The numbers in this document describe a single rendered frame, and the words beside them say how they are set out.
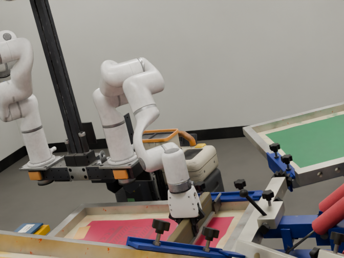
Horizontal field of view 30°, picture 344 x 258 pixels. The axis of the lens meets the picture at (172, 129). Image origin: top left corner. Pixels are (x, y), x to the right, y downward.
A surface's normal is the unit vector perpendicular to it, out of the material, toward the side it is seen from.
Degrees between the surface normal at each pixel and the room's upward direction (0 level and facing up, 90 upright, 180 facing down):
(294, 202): 0
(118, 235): 0
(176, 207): 92
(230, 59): 90
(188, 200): 88
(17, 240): 90
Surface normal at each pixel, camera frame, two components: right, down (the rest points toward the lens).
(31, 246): 0.60, 0.10
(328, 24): -0.36, 0.34
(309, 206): -0.22, -0.94
